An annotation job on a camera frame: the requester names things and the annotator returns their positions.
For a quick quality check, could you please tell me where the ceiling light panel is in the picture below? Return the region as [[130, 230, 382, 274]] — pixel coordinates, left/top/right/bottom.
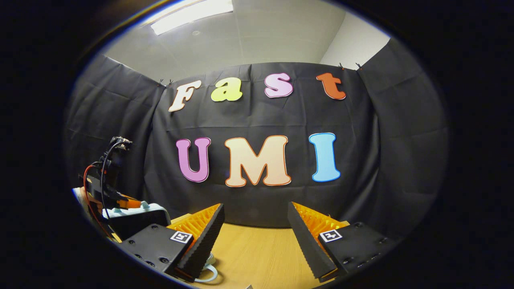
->
[[151, 0, 234, 36]]

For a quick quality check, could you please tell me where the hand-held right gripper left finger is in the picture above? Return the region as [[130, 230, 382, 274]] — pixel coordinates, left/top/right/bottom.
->
[[120, 204, 225, 281]]

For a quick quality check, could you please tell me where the light blue suitcase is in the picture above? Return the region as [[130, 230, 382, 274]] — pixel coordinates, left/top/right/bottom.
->
[[100, 202, 219, 283]]

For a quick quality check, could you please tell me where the black backdrop cloth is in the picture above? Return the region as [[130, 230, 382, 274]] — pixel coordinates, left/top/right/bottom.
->
[[63, 38, 449, 241]]

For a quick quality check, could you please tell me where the black cable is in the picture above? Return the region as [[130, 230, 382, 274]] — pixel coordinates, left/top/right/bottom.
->
[[100, 140, 127, 219]]

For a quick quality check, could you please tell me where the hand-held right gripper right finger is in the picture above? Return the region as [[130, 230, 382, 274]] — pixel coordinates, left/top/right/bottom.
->
[[287, 202, 399, 281]]

